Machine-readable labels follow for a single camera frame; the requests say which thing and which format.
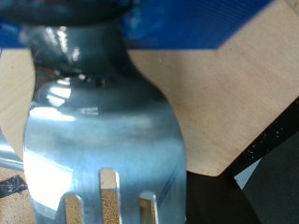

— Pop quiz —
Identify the round wooden cutting board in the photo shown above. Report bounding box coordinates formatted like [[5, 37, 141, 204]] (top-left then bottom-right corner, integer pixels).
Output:
[[0, 0, 299, 178]]

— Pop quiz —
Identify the metal spatula with blue block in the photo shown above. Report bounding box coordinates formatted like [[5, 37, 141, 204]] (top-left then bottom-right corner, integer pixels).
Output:
[[0, 0, 275, 224]]

